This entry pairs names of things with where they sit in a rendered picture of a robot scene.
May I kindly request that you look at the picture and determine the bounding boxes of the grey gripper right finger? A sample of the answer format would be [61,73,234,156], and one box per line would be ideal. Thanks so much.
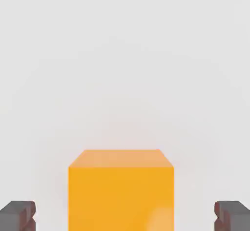
[214,200,250,231]

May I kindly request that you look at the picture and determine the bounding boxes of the small orange cube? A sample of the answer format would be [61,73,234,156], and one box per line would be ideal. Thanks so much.
[68,148,174,231]

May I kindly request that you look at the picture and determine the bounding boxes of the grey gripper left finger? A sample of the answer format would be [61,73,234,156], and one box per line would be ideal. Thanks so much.
[0,200,37,231]

